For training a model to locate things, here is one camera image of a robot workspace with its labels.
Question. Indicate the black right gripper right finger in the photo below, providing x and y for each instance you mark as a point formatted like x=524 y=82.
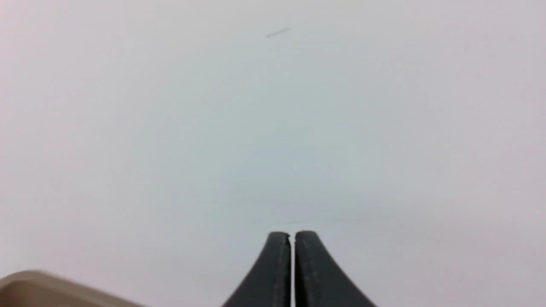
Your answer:
x=319 y=281

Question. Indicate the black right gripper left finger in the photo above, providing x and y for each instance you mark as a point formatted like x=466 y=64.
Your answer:
x=269 y=282

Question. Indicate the olive plastic storage bin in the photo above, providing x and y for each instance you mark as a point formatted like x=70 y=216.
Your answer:
x=34 y=288

